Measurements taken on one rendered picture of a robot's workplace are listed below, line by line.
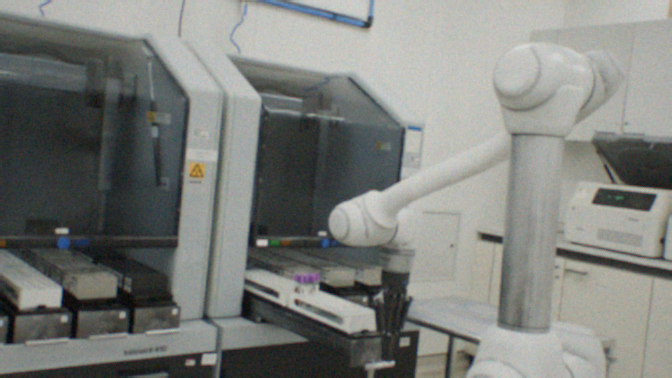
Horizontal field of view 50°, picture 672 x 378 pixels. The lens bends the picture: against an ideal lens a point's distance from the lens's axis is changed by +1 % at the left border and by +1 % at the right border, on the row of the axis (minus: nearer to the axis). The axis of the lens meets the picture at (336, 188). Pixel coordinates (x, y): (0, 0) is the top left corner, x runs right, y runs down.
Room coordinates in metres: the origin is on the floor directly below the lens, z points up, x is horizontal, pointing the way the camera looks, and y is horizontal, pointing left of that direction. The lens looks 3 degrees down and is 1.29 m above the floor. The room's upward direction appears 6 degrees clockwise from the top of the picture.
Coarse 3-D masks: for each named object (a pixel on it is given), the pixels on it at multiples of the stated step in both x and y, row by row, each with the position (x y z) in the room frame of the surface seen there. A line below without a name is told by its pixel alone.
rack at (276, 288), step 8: (248, 272) 2.35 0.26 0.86; (256, 272) 2.37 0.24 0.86; (264, 272) 2.39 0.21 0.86; (248, 280) 2.39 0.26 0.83; (256, 280) 2.26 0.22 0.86; (264, 280) 2.24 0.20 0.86; (272, 280) 2.26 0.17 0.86; (280, 280) 2.26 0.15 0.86; (288, 280) 2.28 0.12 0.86; (248, 288) 2.30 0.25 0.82; (256, 288) 2.29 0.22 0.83; (264, 288) 2.30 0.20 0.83; (272, 288) 2.18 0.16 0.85; (280, 288) 2.15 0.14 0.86; (288, 288) 2.15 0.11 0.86; (264, 296) 2.22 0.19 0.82; (272, 296) 2.29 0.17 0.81; (280, 296) 2.15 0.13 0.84; (288, 296) 2.14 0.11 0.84; (288, 304) 2.14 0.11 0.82
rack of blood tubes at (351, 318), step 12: (300, 300) 2.06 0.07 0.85; (312, 300) 2.02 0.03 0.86; (324, 300) 2.03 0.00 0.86; (336, 300) 2.05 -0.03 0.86; (312, 312) 2.03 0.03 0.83; (324, 312) 2.05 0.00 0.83; (336, 312) 1.93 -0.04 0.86; (348, 312) 1.91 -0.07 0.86; (360, 312) 1.93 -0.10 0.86; (372, 312) 1.94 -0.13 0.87; (336, 324) 1.93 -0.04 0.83; (348, 324) 1.89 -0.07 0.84; (360, 324) 1.90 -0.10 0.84; (372, 324) 1.93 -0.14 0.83
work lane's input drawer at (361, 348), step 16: (256, 304) 2.22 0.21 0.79; (272, 304) 2.17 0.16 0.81; (272, 320) 2.14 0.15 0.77; (288, 320) 2.07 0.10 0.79; (304, 320) 2.02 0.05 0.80; (304, 336) 2.01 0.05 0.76; (320, 336) 1.95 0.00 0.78; (336, 336) 1.89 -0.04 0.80; (352, 336) 1.86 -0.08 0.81; (368, 336) 1.88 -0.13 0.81; (336, 352) 1.89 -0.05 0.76; (352, 352) 1.84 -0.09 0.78; (368, 352) 1.88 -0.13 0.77; (368, 368) 1.82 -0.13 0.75
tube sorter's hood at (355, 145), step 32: (256, 64) 2.59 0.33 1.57; (288, 96) 2.44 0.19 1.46; (320, 96) 2.56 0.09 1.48; (352, 96) 2.71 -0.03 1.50; (288, 128) 2.31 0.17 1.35; (320, 128) 2.39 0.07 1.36; (352, 128) 2.47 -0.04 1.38; (384, 128) 2.56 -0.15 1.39; (288, 160) 2.32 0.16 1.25; (320, 160) 2.40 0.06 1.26; (352, 160) 2.48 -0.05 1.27; (384, 160) 2.57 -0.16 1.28; (256, 192) 2.26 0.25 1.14; (288, 192) 2.33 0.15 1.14; (320, 192) 2.41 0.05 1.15; (352, 192) 2.49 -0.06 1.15; (256, 224) 2.26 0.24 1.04; (288, 224) 2.33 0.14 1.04; (320, 224) 2.41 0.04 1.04
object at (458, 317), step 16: (416, 304) 2.33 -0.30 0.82; (432, 304) 2.35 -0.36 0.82; (448, 304) 2.38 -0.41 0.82; (464, 304) 2.41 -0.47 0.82; (480, 304) 2.44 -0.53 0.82; (416, 320) 2.12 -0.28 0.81; (432, 320) 2.12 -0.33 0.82; (448, 320) 2.14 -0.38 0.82; (464, 320) 2.16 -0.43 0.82; (480, 320) 2.19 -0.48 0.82; (496, 320) 2.22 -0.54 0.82; (448, 336) 2.55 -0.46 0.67; (464, 336) 1.99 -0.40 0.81; (480, 336) 1.98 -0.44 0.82; (448, 352) 2.55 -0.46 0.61; (608, 352) 2.12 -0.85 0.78; (448, 368) 2.54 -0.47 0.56; (608, 368) 2.12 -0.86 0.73
